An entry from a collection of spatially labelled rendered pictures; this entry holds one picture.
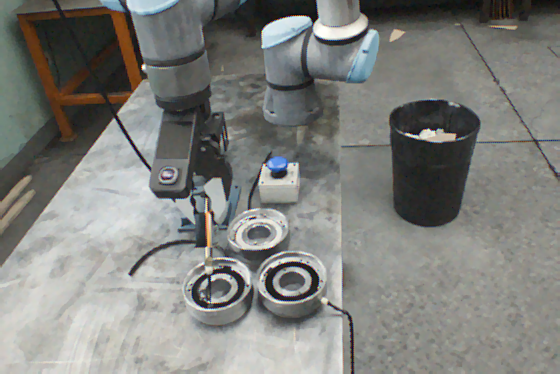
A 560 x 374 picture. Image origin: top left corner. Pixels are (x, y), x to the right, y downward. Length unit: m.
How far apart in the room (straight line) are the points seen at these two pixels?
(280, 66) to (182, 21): 0.59
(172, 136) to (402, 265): 1.45
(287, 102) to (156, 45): 0.63
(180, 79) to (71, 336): 0.43
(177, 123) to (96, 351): 0.36
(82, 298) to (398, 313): 1.18
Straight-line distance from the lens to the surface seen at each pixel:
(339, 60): 1.07
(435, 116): 2.15
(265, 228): 0.86
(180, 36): 0.57
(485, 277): 1.96
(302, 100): 1.17
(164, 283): 0.84
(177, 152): 0.60
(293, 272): 0.77
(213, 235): 0.71
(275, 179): 0.93
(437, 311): 1.82
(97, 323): 0.82
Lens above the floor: 1.38
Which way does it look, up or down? 33 degrees down
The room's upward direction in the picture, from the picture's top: 7 degrees counter-clockwise
